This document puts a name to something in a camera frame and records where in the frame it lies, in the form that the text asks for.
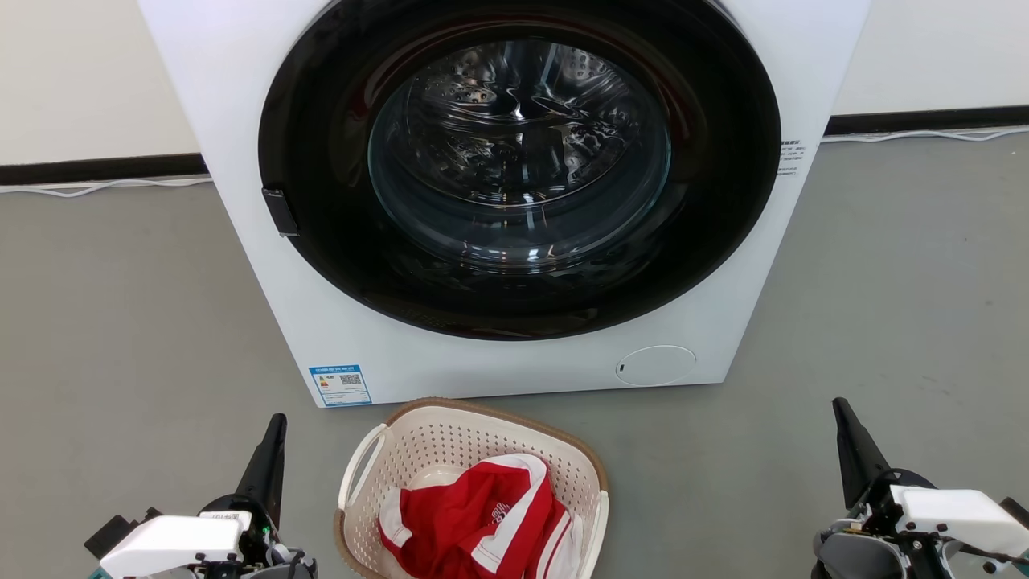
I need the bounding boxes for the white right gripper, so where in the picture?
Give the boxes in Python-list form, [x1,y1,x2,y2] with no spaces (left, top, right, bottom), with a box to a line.
[812,397,1029,579]

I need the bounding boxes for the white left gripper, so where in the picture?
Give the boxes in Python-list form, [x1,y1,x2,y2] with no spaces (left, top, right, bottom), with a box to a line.
[98,413,318,579]

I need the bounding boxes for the cream perforated laundry basket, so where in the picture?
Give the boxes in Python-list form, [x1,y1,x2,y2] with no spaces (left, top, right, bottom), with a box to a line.
[334,397,610,579]

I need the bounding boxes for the blue energy label sticker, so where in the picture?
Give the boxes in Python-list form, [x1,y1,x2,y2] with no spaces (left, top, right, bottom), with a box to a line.
[309,364,373,408]

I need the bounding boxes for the red and white shirt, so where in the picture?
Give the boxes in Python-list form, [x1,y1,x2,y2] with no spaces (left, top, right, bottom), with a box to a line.
[378,453,584,579]

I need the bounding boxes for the round white filter cover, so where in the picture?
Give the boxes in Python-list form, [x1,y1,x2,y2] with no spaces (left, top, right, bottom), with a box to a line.
[616,345,698,388]

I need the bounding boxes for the black round washer door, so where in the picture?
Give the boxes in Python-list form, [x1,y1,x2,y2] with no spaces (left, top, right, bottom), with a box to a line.
[257,0,782,342]

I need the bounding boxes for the white front-load washing machine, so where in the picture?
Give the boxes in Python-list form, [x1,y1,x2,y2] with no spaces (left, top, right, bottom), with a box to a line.
[137,0,871,409]

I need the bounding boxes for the steel washing machine drum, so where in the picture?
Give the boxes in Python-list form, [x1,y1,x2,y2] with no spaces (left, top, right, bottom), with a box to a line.
[368,39,672,270]

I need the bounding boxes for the black door handle latch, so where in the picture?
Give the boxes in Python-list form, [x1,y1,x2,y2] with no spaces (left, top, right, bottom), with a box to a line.
[261,187,301,238]

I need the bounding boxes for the white floor cable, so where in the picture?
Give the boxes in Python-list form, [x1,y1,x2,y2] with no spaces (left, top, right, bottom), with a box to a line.
[822,125,1029,145]
[0,175,214,199]

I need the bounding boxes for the black wall baseboard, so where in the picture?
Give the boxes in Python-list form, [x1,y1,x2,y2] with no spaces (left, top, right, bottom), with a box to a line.
[0,153,210,187]
[826,105,1029,136]

